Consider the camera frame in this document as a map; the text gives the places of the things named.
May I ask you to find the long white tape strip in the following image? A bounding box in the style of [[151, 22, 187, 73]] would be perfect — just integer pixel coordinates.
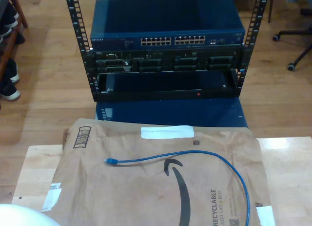
[[140, 125, 195, 140]]

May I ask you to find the black office chair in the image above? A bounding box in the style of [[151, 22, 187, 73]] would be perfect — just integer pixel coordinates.
[[272, 8, 312, 71]]

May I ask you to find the black rack frame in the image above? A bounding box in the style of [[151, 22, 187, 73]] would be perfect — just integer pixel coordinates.
[[63, 0, 271, 102]]

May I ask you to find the brown paper mailer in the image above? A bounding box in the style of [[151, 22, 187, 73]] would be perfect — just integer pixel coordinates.
[[42, 118, 276, 226]]

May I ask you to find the blue cabinet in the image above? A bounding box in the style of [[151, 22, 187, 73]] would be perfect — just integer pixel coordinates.
[[95, 98, 248, 128]]

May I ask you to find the white tape patch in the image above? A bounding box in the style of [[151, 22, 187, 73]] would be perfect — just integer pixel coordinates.
[[40, 188, 62, 212], [255, 205, 276, 226]]

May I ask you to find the black rack server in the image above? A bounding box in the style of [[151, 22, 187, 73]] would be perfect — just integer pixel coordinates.
[[84, 47, 252, 74]]

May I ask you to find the dark navy shoe white sole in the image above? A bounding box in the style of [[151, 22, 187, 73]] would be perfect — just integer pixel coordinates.
[[0, 22, 13, 38], [4, 61, 20, 84], [4, 2, 20, 25], [0, 81, 21, 101]]

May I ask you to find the blue network switch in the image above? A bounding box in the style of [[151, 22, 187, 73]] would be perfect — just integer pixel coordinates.
[[90, 0, 246, 50]]

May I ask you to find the blue network cable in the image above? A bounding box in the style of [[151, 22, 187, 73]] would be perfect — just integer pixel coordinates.
[[104, 150, 251, 226]]

